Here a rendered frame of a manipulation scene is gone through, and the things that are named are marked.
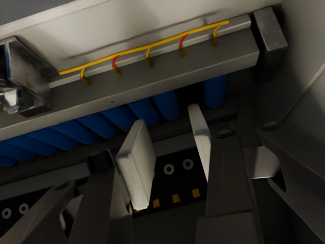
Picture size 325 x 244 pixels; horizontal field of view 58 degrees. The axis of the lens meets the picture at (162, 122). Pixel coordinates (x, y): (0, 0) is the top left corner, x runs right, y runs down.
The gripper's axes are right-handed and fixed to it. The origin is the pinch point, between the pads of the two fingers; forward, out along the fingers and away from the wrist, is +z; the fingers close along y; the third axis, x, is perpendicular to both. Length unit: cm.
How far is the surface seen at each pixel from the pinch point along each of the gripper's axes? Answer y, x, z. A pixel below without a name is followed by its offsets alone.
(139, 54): -0.3, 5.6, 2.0
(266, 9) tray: 7.6, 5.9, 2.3
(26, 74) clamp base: -6.0, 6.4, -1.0
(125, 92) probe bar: -1.8, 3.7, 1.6
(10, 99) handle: -7.0, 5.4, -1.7
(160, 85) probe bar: 0.3, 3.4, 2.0
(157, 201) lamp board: -4.0, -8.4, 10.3
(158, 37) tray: 1.1, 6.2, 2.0
